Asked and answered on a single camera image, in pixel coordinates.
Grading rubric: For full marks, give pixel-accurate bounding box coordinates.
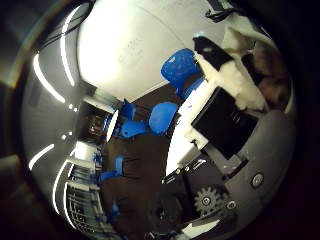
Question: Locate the black cable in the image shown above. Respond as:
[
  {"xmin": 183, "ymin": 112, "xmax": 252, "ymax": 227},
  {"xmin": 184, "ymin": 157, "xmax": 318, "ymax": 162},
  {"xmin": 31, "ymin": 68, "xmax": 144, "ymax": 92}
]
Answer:
[{"xmin": 204, "ymin": 6, "xmax": 235, "ymax": 23}]

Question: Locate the brown spotted plush toy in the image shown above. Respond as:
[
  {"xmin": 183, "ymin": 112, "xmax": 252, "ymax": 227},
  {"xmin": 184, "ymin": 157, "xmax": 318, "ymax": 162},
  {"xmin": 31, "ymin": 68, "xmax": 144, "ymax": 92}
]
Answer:
[{"xmin": 242, "ymin": 39, "xmax": 293, "ymax": 113}]

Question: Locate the blue chair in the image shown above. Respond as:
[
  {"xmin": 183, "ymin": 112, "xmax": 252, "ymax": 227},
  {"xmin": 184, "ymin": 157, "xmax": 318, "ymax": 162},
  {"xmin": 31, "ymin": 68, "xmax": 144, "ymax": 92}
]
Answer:
[
  {"xmin": 120, "ymin": 99, "xmax": 137, "ymax": 121},
  {"xmin": 148, "ymin": 101, "xmax": 180, "ymax": 136},
  {"xmin": 120, "ymin": 120, "xmax": 148, "ymax": 139},
  {"xmin": 160, "ymin": 47, "xmax": 202, "ymax": 97},
  {"xmin": 98, "ymin": 155, "xmax": 126, "ymax": 183}
]

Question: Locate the small round white table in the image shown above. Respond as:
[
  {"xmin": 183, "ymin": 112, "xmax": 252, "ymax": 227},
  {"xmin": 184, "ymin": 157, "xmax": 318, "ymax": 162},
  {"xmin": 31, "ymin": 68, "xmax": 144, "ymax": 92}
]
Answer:
[{"xmin": 105, "ymin": 109, "xmax": 120, "ymax": 143}]

